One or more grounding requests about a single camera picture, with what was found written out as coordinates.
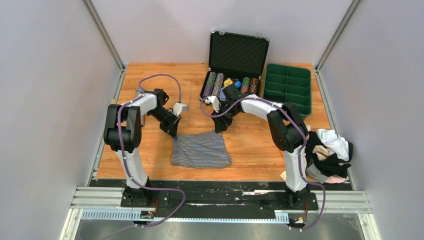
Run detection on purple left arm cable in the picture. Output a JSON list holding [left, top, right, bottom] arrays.
[[114, 73, 186, 229]]

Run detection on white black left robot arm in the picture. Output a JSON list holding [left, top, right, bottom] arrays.
[[103, 88, 188, 207]]

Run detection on black poker chip case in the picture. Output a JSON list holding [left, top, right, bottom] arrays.
[[198, 30, 270, 100]]

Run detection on grey striped underwear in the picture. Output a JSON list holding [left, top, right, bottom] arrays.
[[171, 131, 232, 169]]

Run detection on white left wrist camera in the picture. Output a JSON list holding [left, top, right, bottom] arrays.
[[172, 102, 189, 117]]

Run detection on cream white garment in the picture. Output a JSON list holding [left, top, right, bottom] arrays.
[[280, 171, 287, 181]]

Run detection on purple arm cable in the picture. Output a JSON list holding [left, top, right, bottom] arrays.
[[199, 95, 327, 232], [114, 73, 186, 229]]

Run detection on clear tube of chips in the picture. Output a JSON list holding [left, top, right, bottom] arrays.
[[135, 87, 145, 127]]

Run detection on black garment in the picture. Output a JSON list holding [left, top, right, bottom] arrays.
[[305, 131, 353, 183]]

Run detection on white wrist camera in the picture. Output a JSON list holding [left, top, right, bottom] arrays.
[[204, 95, 220, 113], [172, 102, 189, 117]]

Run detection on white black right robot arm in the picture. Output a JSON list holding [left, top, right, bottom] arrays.
[[204, 84, 308, 209]]

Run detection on aluminium frame rail front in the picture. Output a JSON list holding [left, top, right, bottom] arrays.
[[60, 187, 381, 240]]

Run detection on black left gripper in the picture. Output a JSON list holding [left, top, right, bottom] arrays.
[[147, 108, 181, 140]]

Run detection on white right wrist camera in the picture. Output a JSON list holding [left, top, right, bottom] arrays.
[[204, 95, 220, 113]]

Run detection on green divided tray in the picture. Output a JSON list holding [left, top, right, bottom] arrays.
[[262, 63, 312, 119]]

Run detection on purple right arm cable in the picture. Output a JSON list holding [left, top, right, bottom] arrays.
[[199, 95, 327, 232]]

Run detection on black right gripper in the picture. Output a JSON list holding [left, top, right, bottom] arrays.
[[210, 105, 240, 134]]

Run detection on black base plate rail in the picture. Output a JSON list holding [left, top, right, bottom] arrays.
[[120, 180, 354, 220]]

